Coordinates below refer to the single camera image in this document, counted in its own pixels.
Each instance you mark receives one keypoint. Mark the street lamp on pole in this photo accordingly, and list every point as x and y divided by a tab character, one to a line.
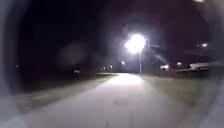
140	60

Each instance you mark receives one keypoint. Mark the white vehicle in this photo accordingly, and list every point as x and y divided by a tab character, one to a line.
164	67

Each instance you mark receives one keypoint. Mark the pale low building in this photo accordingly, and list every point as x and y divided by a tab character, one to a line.
199	66

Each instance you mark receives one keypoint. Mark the grass strip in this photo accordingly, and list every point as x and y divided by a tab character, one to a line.
176	86
60	90

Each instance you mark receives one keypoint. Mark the pale concrete path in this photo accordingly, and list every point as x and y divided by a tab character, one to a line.
123	100

